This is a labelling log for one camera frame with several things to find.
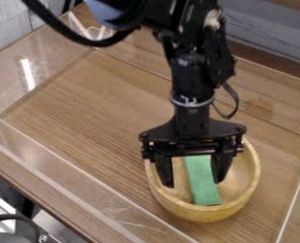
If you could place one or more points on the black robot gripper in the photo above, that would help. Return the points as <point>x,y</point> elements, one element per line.
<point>192,133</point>

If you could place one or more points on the green rectangular block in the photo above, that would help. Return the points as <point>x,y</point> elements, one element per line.
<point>204,190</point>

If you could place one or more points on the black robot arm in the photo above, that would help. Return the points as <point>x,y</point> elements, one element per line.
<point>190,28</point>

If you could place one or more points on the brown wooden bowl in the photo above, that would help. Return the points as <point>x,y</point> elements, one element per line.
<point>236,189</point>

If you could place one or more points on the black metal frame bracket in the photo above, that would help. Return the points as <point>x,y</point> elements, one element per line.
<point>27,228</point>

